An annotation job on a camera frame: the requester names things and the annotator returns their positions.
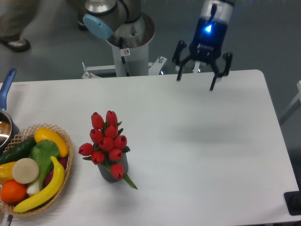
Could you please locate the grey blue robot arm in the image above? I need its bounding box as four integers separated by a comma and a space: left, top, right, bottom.
83, 0, 235, 90

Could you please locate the grey ribbed vase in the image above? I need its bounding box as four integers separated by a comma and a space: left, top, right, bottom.
97, 154, 128, 182

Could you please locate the blue handled saucepan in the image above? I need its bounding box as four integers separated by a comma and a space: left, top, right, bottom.
0, 68, 19, 155

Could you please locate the orange fruit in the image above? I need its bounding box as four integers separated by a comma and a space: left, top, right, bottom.
0, 180, 27, 203

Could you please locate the woven wicker basket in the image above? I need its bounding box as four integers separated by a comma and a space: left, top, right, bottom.
0, 123, 73, 217

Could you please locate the dark red vegetable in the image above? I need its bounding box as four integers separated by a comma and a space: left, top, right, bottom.
44, 157, 68, 187

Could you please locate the yellow banana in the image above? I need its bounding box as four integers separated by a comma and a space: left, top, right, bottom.
13, 156, 65, 213

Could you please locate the green bok choy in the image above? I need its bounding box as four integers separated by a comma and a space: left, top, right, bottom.
27, 140, 59, 196

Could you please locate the black device at edge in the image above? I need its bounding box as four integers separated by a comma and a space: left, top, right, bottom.
284, 191, 301, 216

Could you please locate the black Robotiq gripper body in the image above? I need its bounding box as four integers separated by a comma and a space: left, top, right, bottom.
189, 18, 228, 63

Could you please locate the person's leg and shoe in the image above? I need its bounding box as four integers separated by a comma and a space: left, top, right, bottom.
0, 0, 40, 52

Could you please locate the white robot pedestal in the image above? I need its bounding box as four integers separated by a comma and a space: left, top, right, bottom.
107, 27, 155, 77

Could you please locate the beige round disc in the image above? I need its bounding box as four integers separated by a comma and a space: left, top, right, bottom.
12, 158, 40, 184

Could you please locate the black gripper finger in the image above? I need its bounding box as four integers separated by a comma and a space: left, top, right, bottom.
209, 52, 233, 91
172, 40, 197, 81

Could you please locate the white table leg frame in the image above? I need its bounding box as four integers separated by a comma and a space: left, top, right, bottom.
278, 81, 301, 126

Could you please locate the red tulip bouquet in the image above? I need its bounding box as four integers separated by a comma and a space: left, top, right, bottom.
78, 110, 138, 190

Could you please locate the green cucumber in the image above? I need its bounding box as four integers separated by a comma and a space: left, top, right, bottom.
0, 137, 36, 164

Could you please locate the yellow bell pepper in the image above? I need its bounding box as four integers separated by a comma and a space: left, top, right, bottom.
0, 161, 16, 184

